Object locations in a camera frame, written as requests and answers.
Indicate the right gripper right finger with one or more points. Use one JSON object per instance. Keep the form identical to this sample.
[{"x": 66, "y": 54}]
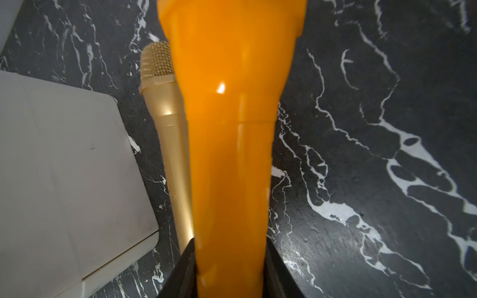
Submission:
[{"x": 278, "y": 281}]

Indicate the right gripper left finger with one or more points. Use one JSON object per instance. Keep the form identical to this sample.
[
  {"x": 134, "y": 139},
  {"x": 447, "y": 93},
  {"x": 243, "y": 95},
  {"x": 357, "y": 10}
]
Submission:
[{"x": 182, "y": 280}]

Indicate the white drawer cabinet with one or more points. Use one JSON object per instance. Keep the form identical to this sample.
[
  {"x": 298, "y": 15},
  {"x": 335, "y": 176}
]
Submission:
[{"x": 74, "y": 209}]

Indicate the gold microphone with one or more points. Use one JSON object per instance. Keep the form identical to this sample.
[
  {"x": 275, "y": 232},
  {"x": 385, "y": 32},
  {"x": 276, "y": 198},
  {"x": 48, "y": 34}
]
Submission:
[{"x": 164, "y": 101}]

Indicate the orange microphone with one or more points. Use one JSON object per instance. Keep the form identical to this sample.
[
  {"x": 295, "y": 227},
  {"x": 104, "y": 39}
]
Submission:
[{"x": 232, "y": 60}]

